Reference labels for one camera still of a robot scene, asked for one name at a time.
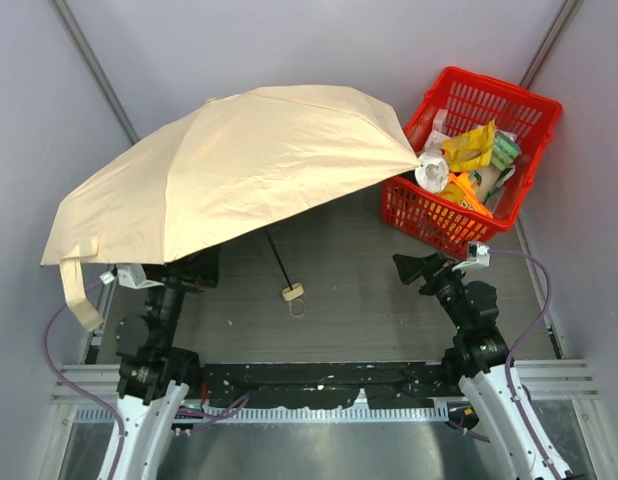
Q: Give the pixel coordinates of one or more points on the green carton box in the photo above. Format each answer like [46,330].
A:
[505,151]

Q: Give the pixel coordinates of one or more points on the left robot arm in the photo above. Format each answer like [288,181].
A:
[154,375]

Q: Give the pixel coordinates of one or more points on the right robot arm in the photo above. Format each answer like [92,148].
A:
[482,365]

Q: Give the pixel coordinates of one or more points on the yellow snack bag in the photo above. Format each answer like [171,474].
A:
[471,150]

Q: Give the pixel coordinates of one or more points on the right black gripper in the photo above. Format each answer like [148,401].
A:
[434,273]

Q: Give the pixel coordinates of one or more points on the beige cup in basket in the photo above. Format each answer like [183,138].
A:
[488,179]

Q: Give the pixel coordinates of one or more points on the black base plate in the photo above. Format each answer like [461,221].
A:
[325,386]

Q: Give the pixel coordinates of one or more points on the beige folding umbrella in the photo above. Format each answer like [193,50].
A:
[235,165]

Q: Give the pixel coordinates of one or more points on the orange snack bag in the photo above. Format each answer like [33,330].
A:
[462,189]

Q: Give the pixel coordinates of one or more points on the white box in basket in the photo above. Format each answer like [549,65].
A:
[437,134]

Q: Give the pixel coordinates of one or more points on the white slotted cable duct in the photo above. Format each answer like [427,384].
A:
[358,413]

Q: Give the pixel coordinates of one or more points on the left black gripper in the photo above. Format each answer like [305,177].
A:
[187,275]

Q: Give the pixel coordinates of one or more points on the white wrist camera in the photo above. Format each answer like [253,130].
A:
[132,276]
[478,257]

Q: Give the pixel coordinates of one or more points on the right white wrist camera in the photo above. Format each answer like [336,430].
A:
[478,257]

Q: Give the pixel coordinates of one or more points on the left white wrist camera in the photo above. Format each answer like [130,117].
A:
[132,276]

